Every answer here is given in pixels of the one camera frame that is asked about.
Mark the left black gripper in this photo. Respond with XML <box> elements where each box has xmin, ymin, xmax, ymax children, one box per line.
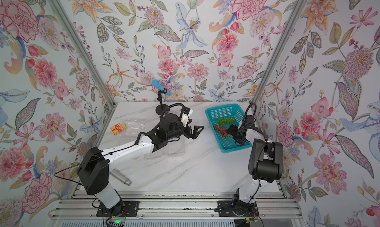
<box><xmin>166</xmin><ymin>119</ymin><xmax>204</xmax><ymax>141</ymax></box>

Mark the teal plastic mesh basket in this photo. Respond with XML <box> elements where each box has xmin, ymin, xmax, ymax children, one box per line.
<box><xmin>205</xmin><ymin>104</ymin><xmax>251</xmax><ymax>153</ymax></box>

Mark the clear clamshell container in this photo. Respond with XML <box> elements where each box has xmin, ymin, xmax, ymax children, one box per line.
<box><xmin>123</xmin><ymin>120</ymin><xmax>145</xmax><ymax>139</ymax></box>
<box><xmin>144</xmin><ymin>138</ymin><xmax>185</xmax><ymax>160</ymax></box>

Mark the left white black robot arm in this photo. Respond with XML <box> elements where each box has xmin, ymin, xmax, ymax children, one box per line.
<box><xmin>77</xmin><ymin>103</ymin><xmax>204</xmax><ymax>217</ymax></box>

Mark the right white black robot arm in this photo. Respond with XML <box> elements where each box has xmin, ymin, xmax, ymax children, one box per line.
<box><xmin>214</xmin><ymin>115</ymin><xmax>284</xmax><ymax>218</ymax></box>

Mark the green grape bunch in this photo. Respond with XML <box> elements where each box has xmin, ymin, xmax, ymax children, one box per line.
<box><xmin>217</xmin><ymin>117</ymin><xmax>235</xmax><ymax>126</ymax></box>

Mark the blue microphone on black stand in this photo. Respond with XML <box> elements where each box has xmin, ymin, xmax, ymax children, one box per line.
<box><xmin>152</xmin><ymin>80</ymin><xmax>171</xmax><ymax>115</ymax></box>

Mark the orange yellow snack packet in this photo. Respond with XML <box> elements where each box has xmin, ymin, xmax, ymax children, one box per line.
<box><xmin>110</xmin><ymin>122</ymin><xmax>127</xmax><ymax>135</ymax></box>

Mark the grey metal cylinder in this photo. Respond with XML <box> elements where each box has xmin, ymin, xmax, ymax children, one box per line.
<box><xmin>109</xmin><ymin>169</ymin><xmax>132</xmax><ymax>186</ymax></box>

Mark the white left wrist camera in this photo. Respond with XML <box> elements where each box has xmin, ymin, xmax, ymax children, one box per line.
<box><xmin>181</xmin><ymin>107</ymin><xmax>193</xmax><ymax>127</ymax></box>

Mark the aluminium rail base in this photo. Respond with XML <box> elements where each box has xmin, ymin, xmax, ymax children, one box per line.
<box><xmin>48</xmin><ymin>190</ymin><xmax>306</xmax><ymax>227</ymax></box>

